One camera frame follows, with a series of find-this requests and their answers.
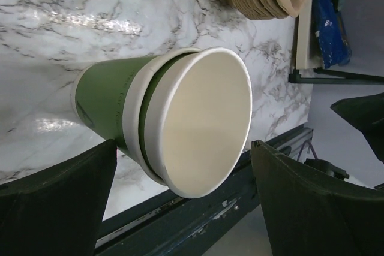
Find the blue snack bag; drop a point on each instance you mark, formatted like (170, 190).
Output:
(330, 34)

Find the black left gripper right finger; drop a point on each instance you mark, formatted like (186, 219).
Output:
(308, 212)

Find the green paper cup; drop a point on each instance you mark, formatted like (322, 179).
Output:
(197, 118)
(108, 95)

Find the beige shelf rack black frame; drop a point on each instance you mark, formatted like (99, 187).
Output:
(308, 65)

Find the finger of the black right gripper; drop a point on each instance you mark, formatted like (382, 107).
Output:
(366, 115)

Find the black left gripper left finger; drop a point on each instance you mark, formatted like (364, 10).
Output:
(59, 210)

